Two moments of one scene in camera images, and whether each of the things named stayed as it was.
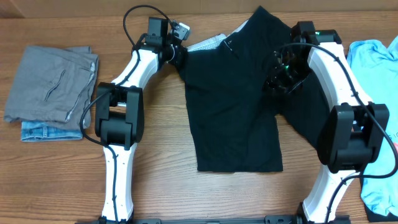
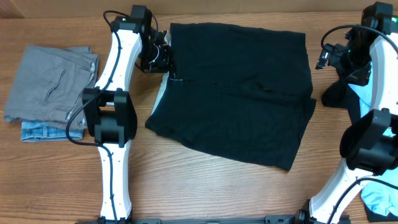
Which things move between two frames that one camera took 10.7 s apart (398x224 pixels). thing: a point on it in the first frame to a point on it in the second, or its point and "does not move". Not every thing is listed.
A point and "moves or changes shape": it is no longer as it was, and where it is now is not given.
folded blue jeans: (34, 131) does not move
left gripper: (182, 54) to (163, 66)
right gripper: (278, 79) to (337, 58)
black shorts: (233, 114) moves or changes shape
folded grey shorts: (52, 86) does not move
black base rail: (202, 219) does not move
